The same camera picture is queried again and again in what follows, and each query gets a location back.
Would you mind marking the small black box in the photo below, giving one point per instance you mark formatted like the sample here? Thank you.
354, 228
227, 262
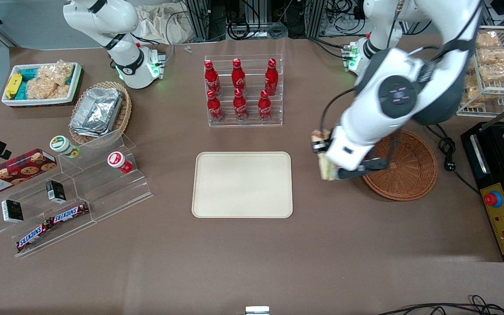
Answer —
12, 211
55, 191

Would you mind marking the red Coca-Cola bottle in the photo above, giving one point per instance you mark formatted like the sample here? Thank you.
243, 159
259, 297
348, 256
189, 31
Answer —
212, 78
264, 106
240, 106
238, 75
271, 78
215, 107

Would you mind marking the clear acrylic stepped display stand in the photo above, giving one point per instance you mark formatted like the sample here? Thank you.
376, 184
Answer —
103, 192

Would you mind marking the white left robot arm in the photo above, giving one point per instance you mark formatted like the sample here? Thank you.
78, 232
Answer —
449, 30

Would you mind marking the black appliance base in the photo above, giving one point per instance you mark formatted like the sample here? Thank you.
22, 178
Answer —
497, 166

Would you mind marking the triangular sandwich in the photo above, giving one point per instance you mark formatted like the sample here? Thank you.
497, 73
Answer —
327, 170

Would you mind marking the red Walkers cookie box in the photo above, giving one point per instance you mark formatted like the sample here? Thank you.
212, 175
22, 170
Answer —
15, 170

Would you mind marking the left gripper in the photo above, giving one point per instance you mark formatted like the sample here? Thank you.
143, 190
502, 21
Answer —
325, 144

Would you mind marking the beige cloth bag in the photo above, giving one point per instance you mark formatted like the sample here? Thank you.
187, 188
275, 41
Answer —
164, 24

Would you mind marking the oval light wicker basket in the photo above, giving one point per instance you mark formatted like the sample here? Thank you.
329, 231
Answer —
124, 111

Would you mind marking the teal snack packet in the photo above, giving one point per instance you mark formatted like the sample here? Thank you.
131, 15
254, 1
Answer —
29, 72
21, 90

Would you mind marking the clear bag of rice crackers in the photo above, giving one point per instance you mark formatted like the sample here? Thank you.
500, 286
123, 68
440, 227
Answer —
46, 89
59, 72

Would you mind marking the round brown wicker basket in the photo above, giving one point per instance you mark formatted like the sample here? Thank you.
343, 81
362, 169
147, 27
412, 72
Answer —
411, 175

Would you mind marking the yellow snack packet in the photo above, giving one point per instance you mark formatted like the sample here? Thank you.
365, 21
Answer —
13, 85

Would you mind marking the green lid snack cup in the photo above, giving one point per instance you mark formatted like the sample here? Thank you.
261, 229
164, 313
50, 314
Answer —
61, 145

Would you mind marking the Snickers chocolate bar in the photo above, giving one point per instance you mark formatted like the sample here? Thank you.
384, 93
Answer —
33, 236
70, 213

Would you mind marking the stack of foil containers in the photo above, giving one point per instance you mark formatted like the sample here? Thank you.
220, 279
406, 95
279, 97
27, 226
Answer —
96, 111

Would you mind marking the clear acrylic bottle rack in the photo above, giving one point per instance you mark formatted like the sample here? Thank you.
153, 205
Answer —
274, 111

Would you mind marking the white rectangular snack bin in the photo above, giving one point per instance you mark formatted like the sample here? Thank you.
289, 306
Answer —
75, 83

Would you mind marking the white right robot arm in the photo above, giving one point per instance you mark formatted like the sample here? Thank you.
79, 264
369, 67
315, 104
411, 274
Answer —
116, 35

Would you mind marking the red lid snack cup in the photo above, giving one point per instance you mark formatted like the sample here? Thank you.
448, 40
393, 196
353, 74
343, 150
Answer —
117, 160

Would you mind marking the beige rectangular tray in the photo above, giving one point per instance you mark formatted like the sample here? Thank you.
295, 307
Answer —
242, 184

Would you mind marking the red emergency stop button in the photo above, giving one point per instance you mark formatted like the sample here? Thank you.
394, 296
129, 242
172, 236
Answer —
492, 199

